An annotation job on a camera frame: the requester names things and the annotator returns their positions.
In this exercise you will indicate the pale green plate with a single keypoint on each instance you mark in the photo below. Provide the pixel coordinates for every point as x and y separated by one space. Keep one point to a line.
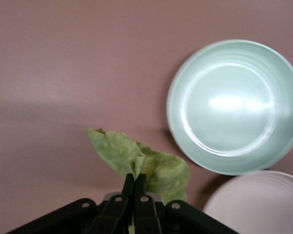
234 107

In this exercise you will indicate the beige plate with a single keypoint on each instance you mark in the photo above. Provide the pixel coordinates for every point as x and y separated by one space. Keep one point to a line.
258 207

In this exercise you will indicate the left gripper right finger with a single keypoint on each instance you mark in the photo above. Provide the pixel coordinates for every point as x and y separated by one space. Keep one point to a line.
146 217

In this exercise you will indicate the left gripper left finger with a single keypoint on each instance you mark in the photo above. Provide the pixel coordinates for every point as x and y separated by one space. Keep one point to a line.
107 214

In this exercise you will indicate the green lettuce leaf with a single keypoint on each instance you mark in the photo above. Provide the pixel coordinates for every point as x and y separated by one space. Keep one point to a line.
166 173

